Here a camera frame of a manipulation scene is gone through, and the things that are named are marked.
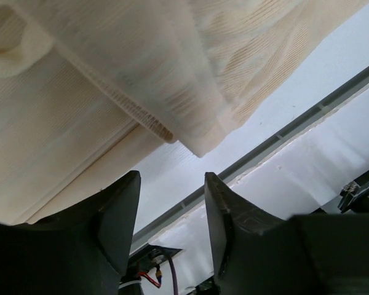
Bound front aluminium rail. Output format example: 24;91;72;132
130;66;369;253

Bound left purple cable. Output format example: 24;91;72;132
167;256;181;295

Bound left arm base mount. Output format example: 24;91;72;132
117;245;183;294

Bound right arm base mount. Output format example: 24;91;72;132
318;171;369;216

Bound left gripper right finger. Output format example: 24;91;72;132
204;173;369;294

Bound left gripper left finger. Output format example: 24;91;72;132
0;171;141;294

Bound beige trousers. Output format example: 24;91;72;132
0;1;366;225

